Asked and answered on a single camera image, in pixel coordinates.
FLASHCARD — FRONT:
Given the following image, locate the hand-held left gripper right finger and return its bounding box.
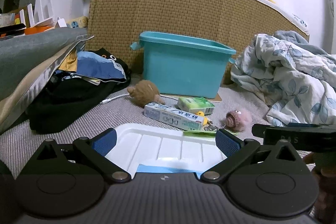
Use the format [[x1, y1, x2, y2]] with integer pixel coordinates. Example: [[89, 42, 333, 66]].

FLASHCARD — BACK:
[[201, 129, 306, 184]]

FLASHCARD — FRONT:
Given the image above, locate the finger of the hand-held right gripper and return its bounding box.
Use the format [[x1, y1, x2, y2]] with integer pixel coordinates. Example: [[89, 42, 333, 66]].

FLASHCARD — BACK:
[[251, 123, 266, 138]]

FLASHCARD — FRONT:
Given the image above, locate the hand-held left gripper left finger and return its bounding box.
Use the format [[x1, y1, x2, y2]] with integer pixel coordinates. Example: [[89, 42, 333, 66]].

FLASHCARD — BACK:
[[29, 128, 131, 184]]

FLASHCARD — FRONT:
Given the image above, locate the pink plush keychain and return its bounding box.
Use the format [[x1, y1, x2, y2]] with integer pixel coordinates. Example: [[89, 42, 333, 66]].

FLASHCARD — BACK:
[[226, 108, 253, 132]]

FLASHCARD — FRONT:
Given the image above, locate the green tissue pack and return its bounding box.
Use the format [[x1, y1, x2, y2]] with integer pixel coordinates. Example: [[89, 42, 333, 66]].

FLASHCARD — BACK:
[[176, 97, 216, 115]]

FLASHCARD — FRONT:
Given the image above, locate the white plastic lid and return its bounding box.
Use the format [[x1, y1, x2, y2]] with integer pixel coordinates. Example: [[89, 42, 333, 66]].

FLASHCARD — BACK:
[[104, 123, 229, 177]]

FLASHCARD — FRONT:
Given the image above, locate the white toothpaste box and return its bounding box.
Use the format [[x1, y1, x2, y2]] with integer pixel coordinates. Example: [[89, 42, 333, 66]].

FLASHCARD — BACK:
[[144, 102, 206, 131]]

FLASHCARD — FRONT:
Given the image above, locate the brown plush toy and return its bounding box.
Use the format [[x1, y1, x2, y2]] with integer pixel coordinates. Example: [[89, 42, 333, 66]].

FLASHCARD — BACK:
[[127, 80, 166, 106]]

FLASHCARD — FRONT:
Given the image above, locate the teal plastic bin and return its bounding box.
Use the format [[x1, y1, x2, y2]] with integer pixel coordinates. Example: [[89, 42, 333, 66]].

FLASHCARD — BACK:
[[130, 31, 237, 98]]

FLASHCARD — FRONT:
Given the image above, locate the person's right hand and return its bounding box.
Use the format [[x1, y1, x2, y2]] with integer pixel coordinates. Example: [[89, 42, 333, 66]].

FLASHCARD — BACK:
[[302, 153, 336, 223]]

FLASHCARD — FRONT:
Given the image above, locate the grey woven bed mat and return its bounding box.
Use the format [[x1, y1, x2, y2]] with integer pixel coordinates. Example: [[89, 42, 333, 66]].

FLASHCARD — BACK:
[[0, 74, 336, 180]]

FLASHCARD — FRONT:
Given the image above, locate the green wrapper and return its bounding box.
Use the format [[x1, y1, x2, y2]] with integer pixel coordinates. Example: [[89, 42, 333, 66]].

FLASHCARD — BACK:
[[182, 130, 217, 136]]

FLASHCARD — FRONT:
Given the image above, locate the thin wooden board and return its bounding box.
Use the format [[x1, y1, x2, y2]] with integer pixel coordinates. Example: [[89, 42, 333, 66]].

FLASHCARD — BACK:
[[160, 93, 222, 104]]

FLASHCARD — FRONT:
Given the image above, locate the black clothing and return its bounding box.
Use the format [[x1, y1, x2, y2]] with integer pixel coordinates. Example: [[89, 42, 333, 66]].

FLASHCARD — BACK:
[[26, 48, 132, 132]]

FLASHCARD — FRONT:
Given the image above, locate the white leaf-print quilt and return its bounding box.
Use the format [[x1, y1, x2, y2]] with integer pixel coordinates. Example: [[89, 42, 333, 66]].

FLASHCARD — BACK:
[[231, 30, 336, 127]]

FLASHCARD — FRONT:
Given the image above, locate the blue cloth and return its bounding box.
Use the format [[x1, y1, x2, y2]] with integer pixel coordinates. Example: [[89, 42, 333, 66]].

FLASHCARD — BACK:
[[76, 52, 126, 81]]

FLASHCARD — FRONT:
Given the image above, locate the yellow cloth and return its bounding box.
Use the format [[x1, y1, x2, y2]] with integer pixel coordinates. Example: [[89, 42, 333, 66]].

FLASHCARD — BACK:
[[59, 52, 78, 72]]

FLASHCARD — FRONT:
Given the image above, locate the grey pillow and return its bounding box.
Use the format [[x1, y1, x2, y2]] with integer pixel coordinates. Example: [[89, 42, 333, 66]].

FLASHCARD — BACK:
[[0, 28, 95, 135]]

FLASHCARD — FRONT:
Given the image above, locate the orange box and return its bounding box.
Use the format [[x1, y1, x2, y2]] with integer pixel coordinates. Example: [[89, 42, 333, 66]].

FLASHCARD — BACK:
[[25, 26, 53, 35]]

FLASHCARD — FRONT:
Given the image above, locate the tan woven mat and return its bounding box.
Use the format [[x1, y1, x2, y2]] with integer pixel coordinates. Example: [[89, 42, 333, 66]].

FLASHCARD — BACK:
[[85, 0, 310, 80]]

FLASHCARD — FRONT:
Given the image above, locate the white router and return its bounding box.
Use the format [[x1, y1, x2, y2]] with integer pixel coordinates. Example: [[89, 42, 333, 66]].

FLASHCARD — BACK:
[[20, 0, 57, 28]]

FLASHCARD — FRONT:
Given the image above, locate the white charging cable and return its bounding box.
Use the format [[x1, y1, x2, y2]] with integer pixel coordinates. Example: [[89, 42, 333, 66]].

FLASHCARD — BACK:
[[101, 93, 179, 104]]

